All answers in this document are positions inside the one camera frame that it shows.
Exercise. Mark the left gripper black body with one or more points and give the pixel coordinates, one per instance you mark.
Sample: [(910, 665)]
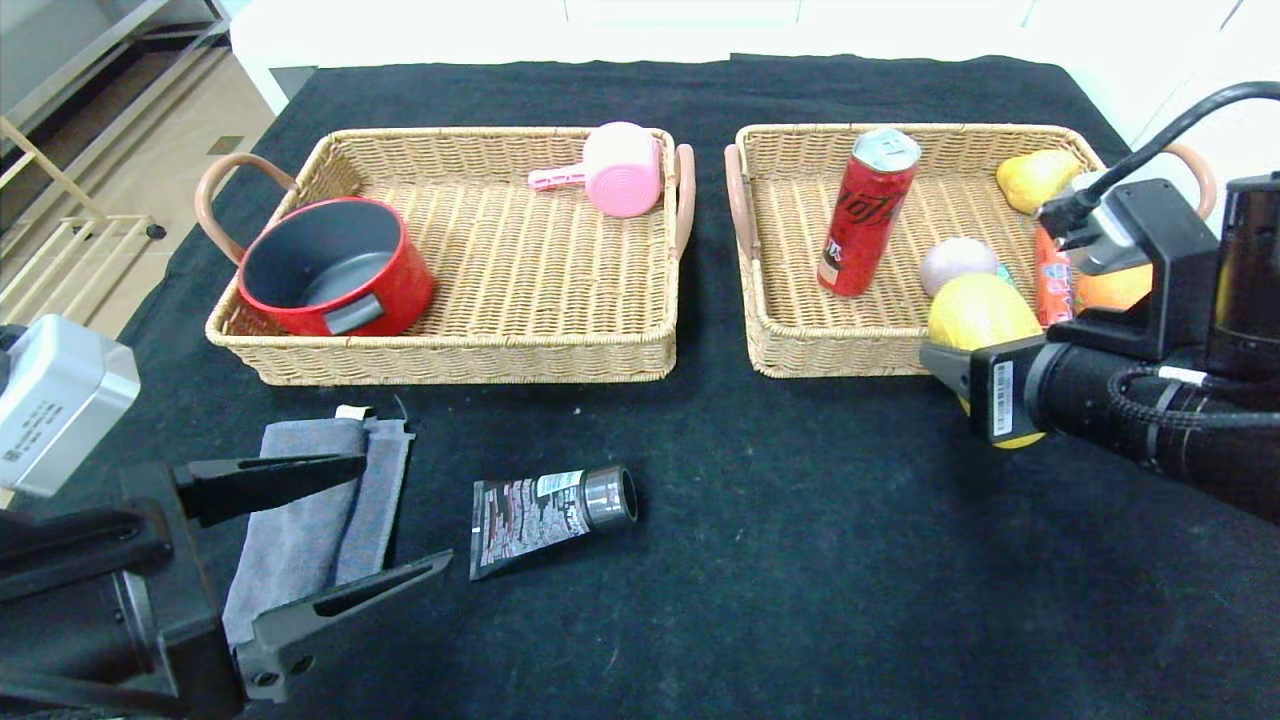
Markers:
[(188, 572)]

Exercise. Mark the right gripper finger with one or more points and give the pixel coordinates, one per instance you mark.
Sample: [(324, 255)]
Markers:
[(950, 368)]

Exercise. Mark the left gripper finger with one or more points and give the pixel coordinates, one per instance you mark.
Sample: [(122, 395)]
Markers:
[(330, 628), (270, 482)]

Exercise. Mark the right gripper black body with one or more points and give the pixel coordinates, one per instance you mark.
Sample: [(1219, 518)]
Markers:
[(1003, 397)]

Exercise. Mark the yellow oblong food item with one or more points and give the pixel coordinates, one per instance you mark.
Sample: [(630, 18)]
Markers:
[(985, 315)]

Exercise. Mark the pale pink peach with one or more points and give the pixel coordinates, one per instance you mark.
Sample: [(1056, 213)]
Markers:
[(955, 262)]

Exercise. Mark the orange sausage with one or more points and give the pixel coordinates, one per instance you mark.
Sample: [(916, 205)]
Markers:
[(1055, 290)]

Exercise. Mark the red soda can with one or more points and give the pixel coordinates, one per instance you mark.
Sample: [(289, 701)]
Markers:
[(870, 210)]

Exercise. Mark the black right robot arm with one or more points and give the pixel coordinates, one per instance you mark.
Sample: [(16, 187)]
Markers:
[(1250, 260)]

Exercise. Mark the wicker basket holding food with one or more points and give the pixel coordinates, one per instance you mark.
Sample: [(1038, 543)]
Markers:
[(800, 330)]

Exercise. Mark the wicker basket holding kitchenware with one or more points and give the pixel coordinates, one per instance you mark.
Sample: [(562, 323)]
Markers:
[(520, 260)]

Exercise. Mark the grey folded towel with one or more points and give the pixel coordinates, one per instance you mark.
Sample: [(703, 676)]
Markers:
[(300, 560)]

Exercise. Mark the green gum pack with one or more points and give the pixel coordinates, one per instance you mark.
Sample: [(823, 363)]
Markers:
[(1006, 275)]

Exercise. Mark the orange fruit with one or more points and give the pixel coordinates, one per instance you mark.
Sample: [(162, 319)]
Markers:
[(1110, 290)]

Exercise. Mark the yellow pear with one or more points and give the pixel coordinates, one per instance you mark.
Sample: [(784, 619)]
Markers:
[(1030, 180)]

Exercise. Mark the black tube grey cap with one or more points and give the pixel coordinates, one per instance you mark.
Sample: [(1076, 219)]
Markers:
[(530, 520)]

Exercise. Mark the red pot grey inside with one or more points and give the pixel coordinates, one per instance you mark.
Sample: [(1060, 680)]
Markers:
[(400, 288)]

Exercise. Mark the black tablecloth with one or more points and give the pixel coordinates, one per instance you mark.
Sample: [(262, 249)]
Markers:
[(800, 600)]

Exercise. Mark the wooden rack on wheels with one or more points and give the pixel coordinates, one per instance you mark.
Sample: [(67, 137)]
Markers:
[(100, 221)]

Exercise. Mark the pink plastic measuring cup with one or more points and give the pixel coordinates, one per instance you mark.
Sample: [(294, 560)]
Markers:
[(625, 172)]

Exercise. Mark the grey metal shelf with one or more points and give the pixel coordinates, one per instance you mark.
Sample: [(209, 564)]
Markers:
[(40, 40)]

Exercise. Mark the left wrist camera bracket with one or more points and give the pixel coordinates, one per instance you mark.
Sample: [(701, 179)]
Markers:
[(70, 555)]

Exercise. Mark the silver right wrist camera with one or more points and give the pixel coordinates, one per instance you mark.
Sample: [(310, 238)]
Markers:
[(1115, 235)]

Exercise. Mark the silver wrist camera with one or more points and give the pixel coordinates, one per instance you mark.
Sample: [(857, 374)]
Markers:
[(1115, 235), (60, 400)]

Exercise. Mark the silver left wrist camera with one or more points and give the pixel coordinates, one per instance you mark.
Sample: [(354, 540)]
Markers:
[(60, 400)]

